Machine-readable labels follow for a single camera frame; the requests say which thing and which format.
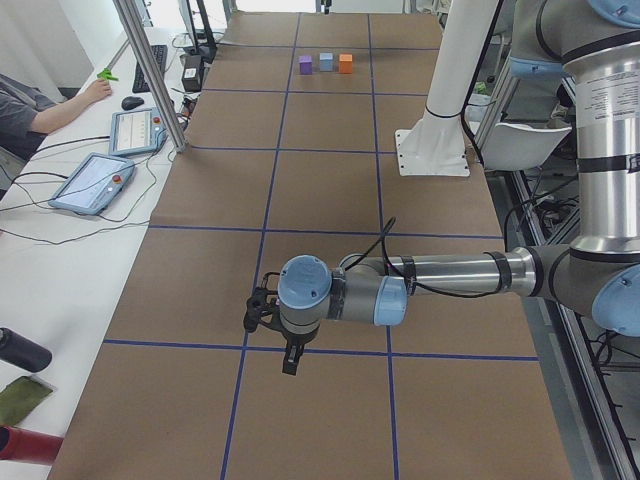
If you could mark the orange foam block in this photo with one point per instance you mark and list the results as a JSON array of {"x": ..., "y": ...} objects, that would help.
[{"x": 345, "y": 63}]

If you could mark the light blue foam block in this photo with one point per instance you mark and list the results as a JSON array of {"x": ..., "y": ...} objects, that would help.
[{"x": 326, "y": 61}]

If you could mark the operator forearm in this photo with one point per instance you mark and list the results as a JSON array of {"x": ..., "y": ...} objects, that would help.
[{"x": 60, "y": 115}]

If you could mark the black device box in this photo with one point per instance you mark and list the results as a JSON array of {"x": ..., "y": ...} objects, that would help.
[{"x": 192, "y": 75}]

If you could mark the far teach pendant tablet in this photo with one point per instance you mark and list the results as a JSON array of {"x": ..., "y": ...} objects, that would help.
[{"x": 135, "y": 132}]

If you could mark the teach pendant tablet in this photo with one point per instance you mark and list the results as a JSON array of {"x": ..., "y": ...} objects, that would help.
[
  {"x": 93, "y": 185},
  {"x": 135, "y": 132}
]

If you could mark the black water bottle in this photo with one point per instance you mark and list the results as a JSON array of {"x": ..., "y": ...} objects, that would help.
[{"x": 22, "y": 352}]

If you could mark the green cloth pouch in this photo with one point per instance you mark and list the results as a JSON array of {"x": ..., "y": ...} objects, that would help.
[{"x": 21, "y": 397}]

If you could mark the green toy object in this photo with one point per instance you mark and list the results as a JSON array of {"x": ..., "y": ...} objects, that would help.
[{"x": 106, "y": 74}]

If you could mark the red bottle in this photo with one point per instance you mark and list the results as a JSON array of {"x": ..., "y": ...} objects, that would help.
[{"x": 27, "y": 446}]

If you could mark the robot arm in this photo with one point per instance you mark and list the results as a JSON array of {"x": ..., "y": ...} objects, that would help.
[{"x": 596, "y": 275}]

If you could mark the aluminium frame post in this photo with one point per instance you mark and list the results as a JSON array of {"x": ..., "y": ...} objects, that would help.
[{"x": 137, "y": 37}]

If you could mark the operator hand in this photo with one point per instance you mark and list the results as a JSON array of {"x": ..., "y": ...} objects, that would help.
[{"x": 98, "y": 90}]

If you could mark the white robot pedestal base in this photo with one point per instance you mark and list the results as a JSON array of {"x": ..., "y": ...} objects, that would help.
[{"x": 435, "y": 145}]

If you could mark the purple foam block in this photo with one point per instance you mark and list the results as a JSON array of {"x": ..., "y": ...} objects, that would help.
[{"x": 305, "y": 63}]

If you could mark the white chair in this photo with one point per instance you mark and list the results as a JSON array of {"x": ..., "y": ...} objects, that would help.
[{"x": 514, "y": 147}]

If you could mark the near teach pendant tablet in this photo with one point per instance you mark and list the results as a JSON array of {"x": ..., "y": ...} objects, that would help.
[{"x": 93, "y": 185}]

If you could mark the black computer mouse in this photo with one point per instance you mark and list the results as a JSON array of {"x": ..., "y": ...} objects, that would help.
[{"x": 131, "y": 102}]

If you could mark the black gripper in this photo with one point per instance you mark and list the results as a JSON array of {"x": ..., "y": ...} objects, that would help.
[
  {"x": 326, "y": 9},
  {"x": 296, "y": 338}
]

